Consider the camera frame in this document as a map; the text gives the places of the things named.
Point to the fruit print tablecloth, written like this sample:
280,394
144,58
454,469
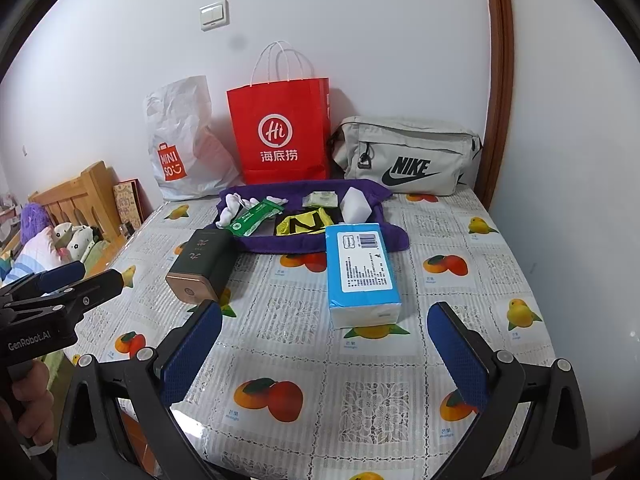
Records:
325,360

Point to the brown wooden door frame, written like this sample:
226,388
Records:
500,85

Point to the white green tissue packet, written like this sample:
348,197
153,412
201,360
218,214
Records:
320,200

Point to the white plastic shopping bag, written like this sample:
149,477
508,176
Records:
185,150

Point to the wooden headboard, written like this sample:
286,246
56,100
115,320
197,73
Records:
75,200

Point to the white light switch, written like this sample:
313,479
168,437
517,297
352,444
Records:
215,15

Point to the red paper bag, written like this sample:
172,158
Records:
280,135

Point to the person's left forearm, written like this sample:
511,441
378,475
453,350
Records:
20,462

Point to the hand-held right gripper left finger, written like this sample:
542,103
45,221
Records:
192,355

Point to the purple towel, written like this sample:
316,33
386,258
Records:
300,242

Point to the blue tissue pack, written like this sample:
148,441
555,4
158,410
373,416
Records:
362,275

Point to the white paper piece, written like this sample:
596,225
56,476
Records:
357,205

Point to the white cotton glove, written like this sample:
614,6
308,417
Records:
232,210
275,200

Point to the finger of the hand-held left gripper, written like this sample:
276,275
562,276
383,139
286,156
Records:
95,287
60,275

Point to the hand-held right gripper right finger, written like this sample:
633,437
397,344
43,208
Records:
457,355

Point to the dark green box gold end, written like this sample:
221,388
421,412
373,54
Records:
200,260

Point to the purple plush toy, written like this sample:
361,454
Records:
36,220

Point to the grey waist bag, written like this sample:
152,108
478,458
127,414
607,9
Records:
410,155

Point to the patterned book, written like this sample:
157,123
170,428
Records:
129,205

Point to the dotted white pillows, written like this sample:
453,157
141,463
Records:
75,242

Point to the person's left hand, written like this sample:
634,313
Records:
35,405

